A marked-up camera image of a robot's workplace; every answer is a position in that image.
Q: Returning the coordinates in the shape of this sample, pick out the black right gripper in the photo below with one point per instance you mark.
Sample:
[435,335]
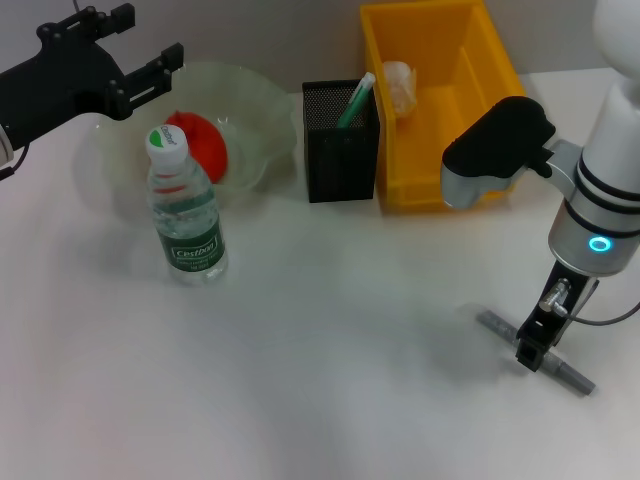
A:
[555,310]

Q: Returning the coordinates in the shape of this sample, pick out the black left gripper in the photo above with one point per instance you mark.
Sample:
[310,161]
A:
[55,85]

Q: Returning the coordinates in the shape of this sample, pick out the grey marker pen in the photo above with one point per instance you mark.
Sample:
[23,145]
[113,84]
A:
[500,327]

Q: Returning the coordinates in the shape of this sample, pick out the orange fruit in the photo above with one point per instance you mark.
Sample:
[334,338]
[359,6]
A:
[210,145]

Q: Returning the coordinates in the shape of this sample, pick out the clear green-label water bottle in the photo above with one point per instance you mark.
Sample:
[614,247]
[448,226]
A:
[190,225]

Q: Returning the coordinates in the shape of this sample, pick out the mint green utility knife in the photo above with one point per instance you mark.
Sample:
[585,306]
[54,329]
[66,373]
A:
[357,100]

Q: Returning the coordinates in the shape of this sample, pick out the white paper ball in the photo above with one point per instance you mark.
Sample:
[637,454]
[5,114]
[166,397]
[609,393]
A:
[400,90]

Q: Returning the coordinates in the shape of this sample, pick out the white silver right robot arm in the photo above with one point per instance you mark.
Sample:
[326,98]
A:
[610,165]

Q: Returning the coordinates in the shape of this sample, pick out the pale green glass fruit plate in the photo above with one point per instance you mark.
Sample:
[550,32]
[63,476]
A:
[255,125]

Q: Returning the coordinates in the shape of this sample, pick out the black mesh pen holder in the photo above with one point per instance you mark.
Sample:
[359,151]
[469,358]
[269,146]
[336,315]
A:
[340,160]

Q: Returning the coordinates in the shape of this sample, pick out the yellow plastic bin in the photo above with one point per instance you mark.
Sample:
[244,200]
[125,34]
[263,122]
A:
[430,150]

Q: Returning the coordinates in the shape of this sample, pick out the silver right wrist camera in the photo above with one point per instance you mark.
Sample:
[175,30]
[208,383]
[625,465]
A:
[495,145]

